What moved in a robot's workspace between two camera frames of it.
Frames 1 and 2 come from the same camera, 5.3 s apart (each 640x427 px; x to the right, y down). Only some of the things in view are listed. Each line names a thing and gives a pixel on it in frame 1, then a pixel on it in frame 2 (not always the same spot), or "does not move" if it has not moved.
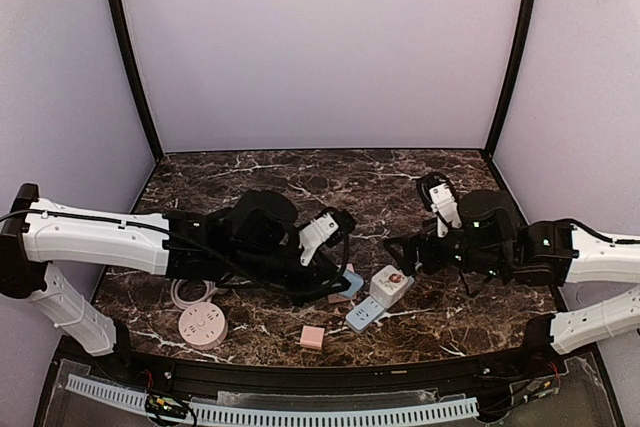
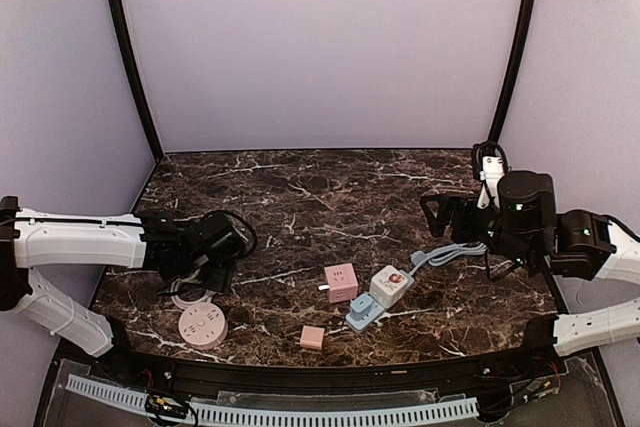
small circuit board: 169,406 does not move
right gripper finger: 408,252 -> 439,209
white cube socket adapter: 388,285 does not move
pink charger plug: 312,337 does not move
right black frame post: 523,27 does not move
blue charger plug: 356,285 -> 361,306
